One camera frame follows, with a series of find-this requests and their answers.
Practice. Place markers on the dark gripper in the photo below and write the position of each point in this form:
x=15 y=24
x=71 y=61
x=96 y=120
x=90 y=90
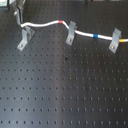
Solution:
x=18 y=6

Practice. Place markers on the left grey metal cable clip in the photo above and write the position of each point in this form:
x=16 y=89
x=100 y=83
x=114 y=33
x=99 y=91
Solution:
x=27 y=34

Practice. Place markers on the grey metal cable clip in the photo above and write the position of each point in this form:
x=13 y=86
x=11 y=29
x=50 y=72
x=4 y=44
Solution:
x=27 y=34
x=115 y=40
x=71 y=33

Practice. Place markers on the middle grey metal cable clip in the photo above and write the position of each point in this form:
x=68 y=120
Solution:
x=71 y=33

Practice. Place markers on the right grey metal cable clip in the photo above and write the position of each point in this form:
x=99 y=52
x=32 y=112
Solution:
x=115 y=40

